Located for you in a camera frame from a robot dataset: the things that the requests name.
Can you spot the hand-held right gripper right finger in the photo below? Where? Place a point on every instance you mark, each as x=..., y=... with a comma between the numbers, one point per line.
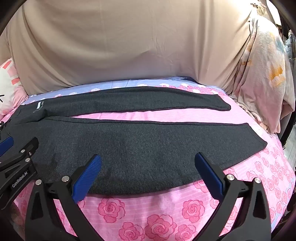
x=208, y=176

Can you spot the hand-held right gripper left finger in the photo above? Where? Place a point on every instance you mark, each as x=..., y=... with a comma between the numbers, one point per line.
x=87, y=177

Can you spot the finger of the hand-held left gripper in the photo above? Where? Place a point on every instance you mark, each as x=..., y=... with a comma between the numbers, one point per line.
x=24, y=150
x=6, y=144

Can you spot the dark grey pants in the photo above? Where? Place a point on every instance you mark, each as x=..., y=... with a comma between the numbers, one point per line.
x=138, y=143

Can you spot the white pink plush pillow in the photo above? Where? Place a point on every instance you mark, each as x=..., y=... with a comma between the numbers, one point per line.
x=9, y=80

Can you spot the pink rose print bedsheet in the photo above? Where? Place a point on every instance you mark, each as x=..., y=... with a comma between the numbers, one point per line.
x=150, y=213

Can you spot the pale floral quilt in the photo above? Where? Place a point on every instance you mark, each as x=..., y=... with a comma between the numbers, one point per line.
x=261, y=76

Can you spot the beige cloth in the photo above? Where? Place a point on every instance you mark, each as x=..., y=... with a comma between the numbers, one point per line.
x=129, y=41

